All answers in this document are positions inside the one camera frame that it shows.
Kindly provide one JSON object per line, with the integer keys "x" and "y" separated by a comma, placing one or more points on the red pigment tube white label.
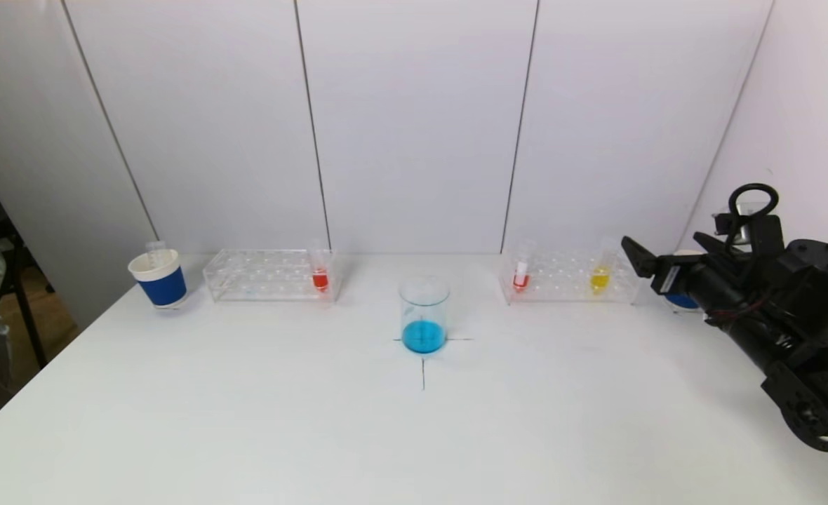
{"x": 521, "y": 280}

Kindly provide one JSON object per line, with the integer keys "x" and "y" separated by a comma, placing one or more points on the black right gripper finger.
{"x": 710, "y": 244}
{"x": 642, "y": 261}

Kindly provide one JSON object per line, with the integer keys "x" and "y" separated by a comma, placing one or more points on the blue stained plastic test tube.
{"x": 156, "y": 252}

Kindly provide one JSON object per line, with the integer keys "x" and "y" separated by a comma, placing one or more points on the red pigment test tube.
{"x": 321, "y": 280}

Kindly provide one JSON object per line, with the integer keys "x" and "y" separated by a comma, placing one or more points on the clear glass beaker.
{"x": 424, "y": 337}

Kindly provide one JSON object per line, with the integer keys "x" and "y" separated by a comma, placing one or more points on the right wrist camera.
{"x": 765, "y": 235}

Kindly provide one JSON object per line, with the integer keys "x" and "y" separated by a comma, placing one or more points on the black chair legs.
{"x": 29, "y": 319}

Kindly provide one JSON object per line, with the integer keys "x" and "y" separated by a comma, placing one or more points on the blue sleeved white paper cup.
{"x": 680, "y": 301}
{"x": 163, "y": 287}

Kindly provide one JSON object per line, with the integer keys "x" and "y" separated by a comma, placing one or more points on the yellow pigment test tube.
{"x": 598, "y": 279}

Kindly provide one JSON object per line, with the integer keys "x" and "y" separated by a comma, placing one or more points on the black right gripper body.
{"x": 669, "y": 275}

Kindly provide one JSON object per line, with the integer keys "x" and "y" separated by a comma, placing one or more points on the clear acrylic test tube rack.
{"x": 266, "y": 277}
{"x": 561, "y": 277}

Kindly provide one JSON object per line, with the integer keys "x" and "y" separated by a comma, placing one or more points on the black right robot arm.
{"x": 817, "y": 365}

